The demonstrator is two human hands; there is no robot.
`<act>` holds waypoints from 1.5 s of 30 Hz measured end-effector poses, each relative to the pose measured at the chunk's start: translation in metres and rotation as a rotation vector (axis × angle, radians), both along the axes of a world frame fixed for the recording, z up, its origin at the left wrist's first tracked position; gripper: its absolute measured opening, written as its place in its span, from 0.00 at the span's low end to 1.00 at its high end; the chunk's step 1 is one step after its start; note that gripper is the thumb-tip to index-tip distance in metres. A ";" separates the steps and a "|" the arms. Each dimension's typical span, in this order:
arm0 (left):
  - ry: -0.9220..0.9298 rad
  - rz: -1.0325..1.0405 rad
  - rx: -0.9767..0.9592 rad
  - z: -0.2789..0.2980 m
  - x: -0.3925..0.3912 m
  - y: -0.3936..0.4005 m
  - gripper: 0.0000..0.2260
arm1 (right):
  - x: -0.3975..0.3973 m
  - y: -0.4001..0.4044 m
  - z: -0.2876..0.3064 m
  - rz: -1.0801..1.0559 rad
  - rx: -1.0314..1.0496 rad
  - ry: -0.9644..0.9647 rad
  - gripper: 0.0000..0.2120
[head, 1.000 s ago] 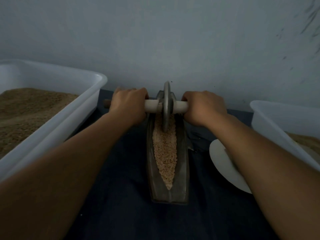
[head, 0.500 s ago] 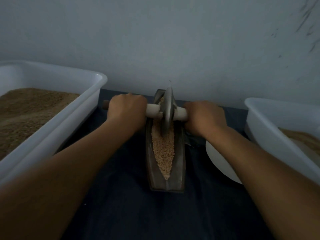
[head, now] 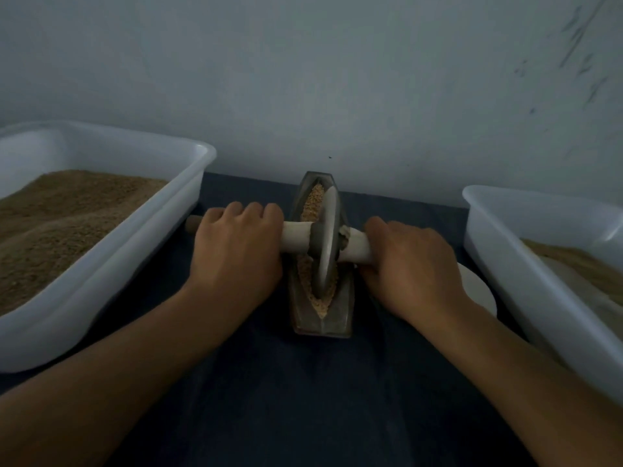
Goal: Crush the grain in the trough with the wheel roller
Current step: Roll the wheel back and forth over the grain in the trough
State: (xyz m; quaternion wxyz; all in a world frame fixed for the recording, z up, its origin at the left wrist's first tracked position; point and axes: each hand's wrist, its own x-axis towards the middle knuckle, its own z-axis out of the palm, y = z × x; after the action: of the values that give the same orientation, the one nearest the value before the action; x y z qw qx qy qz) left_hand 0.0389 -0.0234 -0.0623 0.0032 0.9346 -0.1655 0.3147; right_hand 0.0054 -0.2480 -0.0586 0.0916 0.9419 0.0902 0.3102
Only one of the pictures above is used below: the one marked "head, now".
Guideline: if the person's right hand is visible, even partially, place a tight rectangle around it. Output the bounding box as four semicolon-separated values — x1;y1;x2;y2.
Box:
359;217;470;325

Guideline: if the person's left hand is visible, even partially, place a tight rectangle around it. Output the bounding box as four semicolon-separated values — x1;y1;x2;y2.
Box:
183;201;286;309

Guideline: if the metal grinding wheel with handle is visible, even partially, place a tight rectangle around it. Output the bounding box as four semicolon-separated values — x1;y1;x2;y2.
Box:
186;186;374;300

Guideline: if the boat-shaped metal grinding trough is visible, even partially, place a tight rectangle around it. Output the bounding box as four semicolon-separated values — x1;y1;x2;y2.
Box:
286;171;356;339

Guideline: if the large brown grain heap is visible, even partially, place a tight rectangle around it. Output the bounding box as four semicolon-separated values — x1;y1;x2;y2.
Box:
0;170;169;317
520;238;623;302

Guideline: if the person's left forearm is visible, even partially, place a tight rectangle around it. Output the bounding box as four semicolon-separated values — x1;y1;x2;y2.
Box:
0;285;249;467

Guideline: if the person's right forearm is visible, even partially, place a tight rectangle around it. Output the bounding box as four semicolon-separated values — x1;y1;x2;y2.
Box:
421;298;623;467

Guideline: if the white round plate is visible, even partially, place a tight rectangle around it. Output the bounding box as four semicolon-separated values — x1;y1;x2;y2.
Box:
458;262;498;319

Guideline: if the white plastic tub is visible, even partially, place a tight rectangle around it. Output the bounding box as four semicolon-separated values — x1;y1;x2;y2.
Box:
0;120;218;374
462;184;623;405

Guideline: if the dark blue table cloth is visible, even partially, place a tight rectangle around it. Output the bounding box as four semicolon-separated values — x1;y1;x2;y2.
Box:
0;172;585;467

